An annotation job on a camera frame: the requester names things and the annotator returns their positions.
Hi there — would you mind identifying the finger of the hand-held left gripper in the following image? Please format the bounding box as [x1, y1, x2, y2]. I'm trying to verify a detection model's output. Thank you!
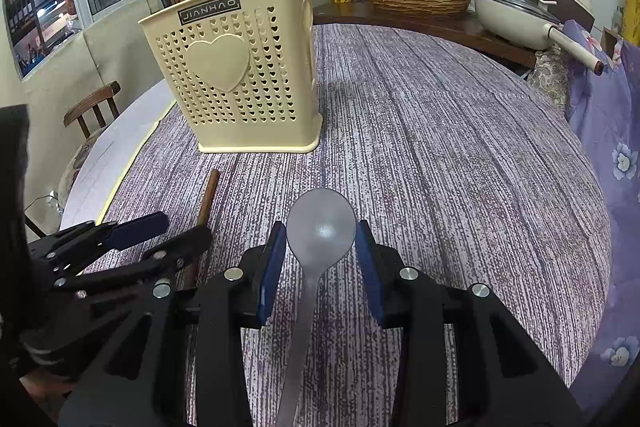
[27, 212, 171, 275]
[52, 225, 214, 294]

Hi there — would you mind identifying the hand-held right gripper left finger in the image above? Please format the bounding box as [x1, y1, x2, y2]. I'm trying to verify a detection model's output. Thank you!
[59, 221, 288, 427]

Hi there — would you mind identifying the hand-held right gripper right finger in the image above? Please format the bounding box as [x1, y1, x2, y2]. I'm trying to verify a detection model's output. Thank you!
[354, 219, 586, 427]

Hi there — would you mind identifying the metal spoon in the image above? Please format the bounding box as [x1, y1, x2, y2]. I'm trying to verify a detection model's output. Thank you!
[275, 187, 358, 427]

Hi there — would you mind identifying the cream plastic utensil holder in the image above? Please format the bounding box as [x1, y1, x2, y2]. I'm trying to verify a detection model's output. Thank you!
[138, 0, 323, 154]

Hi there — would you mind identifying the wooden chair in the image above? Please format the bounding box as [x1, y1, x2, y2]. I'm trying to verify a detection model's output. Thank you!
[63, 81, 122, 140]

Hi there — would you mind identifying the purple striped tablecloth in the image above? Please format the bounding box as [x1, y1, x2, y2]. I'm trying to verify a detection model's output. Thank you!
[60, 23, 613, 427]

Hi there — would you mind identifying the dark wooden counter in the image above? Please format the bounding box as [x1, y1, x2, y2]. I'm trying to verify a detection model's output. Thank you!
[312, 1, 538, 68]

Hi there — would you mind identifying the paisley cloth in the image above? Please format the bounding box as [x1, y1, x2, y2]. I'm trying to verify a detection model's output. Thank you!
[527, 47, 571, 110]

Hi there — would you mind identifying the purple floral cloth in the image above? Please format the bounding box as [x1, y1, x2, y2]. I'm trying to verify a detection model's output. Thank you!
[562, 19, 640, 427]

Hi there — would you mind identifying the cream frying pan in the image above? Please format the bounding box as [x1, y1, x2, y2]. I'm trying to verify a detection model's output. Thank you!
[474, 0, 606, 75]

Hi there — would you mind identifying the wooden box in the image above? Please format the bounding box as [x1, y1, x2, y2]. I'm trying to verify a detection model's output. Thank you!
[601, 27, 623, 58]

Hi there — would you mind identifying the yellow patterned roll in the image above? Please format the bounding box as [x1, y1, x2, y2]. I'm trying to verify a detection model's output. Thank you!
[622, 0, 640, 48]

